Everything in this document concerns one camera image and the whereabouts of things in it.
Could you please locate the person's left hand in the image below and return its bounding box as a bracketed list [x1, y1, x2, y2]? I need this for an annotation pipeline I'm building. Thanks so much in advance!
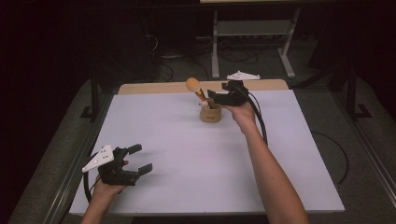
[92, 160, 130, 202]

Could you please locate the black metal stand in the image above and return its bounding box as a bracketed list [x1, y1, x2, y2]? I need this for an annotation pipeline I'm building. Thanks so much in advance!
[346, 66, 373, 120]
[79, 69, 101, 120]

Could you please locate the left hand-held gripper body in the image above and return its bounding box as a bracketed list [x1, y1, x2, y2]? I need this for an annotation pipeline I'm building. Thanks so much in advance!
[81, 144, 140, 187]

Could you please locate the tangle of black floor cables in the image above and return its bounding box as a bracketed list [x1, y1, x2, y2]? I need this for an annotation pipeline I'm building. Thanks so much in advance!
[144, 32, 261, 82]

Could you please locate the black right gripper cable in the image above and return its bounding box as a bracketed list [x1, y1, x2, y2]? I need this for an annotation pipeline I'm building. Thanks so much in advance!
[239, 87, 350, 185]

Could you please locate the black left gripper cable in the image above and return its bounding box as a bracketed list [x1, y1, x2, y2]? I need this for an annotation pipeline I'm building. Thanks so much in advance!
[82, 171, 94, 204]

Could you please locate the person's right hand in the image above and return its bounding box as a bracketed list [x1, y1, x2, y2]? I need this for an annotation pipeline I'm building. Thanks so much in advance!
[222, 100, 259, 135]

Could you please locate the round wooden brush holder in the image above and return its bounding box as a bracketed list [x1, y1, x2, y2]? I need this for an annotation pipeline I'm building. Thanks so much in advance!
[199, 97, 222, 123]

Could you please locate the metal stand frame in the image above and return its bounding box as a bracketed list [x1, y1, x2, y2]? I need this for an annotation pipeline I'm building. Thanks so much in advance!
[199, 0, 302, 80]

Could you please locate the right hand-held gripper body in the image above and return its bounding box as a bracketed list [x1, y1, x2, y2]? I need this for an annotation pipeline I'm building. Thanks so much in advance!
[218, 70, 262, 107]

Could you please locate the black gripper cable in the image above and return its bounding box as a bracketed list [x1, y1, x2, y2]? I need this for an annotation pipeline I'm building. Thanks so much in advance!
[82, 171, 94, 204]
[239, 87, 350, 185]

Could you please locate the makeup brush with black handle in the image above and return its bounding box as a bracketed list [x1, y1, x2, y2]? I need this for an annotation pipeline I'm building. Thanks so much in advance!
[185, 77, 213, 110]

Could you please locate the metal frame rail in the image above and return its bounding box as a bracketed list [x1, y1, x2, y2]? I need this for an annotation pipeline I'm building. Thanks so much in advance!
[330, 90, 396, 200]
[49, 92, 115, 224]

